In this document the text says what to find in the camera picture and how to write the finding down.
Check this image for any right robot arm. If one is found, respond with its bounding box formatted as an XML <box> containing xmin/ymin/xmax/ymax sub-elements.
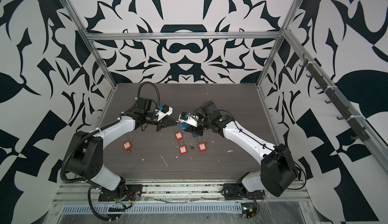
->
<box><xmin>179</xmin><ymin>101</ymin><xmax>298</xmax><ymax>197</ymax></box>

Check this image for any black corrugated cable hose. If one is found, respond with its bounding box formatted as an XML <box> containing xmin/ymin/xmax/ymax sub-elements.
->
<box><xmin>135</xmin><ymin>81</ymin><xmax>161</xmax><ymax>109</ymax></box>

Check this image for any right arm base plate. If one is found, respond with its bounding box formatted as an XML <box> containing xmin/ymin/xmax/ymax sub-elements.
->
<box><xmin>220</xmin><ymin>183</ymin><xmax>265</xmax><ymax>200</ymax></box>

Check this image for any small electronics board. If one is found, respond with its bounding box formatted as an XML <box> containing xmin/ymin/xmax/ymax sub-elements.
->
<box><xmin>241</xmin><ymin>202</ymin><xmax>260</xmax><ymax>219</ymax></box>

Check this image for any red padlock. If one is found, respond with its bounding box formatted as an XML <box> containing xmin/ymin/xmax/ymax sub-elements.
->
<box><xmin>123</xmin><ymin>133</ymin><xmax>133</xmax><ymax>153</ymax></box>
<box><xmin>178</xmin><ymin>140</ymin><xmax>188</xmax><ymax>155</ymax></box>
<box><xmin>174</xmin><ymin>127</ymin><xmax>184</xmax><ymax>141</ymax></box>
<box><xmin>197</xmin><ymin>137</ymin><xmax>207</xmax><ymax>152</ymax></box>

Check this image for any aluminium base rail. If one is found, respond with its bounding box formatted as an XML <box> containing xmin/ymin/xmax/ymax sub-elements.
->
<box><xmin>53</xmin><ymin>179</ymin><xmax>311</xmax><ymax>204</ymax></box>

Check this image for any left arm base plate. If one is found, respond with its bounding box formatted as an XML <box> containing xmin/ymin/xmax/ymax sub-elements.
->
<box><xmin>98</xmin><ymin>184</ymin><xmax>143</xmax><ymax>202</ymax></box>

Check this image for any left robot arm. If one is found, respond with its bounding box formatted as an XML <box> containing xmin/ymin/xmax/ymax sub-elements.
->
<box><xmin>60</xmin><ymin>98</ymin><xmax>177</xmax><ymax>191</ymax></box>

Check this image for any white slotted cable duct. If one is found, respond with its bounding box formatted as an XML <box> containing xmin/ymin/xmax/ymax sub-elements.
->
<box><xmin>62</xmin><ymin>202</ymin><xmax>243</xmax><ymax>214</ymax></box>

